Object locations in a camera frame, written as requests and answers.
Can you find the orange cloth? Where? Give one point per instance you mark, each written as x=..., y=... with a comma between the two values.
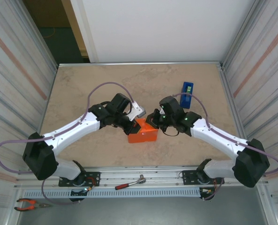
x=143, y=136

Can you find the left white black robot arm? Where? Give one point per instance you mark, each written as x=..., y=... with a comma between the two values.
x=70, y=131

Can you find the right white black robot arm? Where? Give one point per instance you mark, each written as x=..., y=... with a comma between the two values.
x=218, y=137

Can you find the blue tape dispenser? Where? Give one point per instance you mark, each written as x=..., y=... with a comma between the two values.
x=185, y=98

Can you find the green tape roll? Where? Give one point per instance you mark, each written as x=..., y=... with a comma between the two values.
x=189, y=89

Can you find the aluminium table edge profile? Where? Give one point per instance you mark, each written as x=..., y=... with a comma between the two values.
x=141, y=63

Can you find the yellow power connector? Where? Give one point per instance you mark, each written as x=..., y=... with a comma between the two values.
x=209, y=191
x=89, y=188

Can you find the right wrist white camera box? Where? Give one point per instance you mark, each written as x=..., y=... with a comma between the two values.
x=162, y=110

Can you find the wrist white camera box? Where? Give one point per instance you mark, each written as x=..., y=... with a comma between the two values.
x=162, y=110
x=136, y=111

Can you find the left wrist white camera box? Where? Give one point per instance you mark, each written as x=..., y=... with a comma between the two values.
x=136, y=111

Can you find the long aluminium mounting rail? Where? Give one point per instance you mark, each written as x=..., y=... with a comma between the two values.
x=152, y=172

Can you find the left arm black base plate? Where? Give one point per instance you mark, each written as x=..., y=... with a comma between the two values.
x=94, y=175

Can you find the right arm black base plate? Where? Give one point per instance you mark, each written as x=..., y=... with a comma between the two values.
x=188, y=174

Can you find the aluminium side frame profile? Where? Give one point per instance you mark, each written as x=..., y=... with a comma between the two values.
x=235, y=93

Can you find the beige door frame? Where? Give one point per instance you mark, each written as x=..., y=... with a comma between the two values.
x=76, y=28

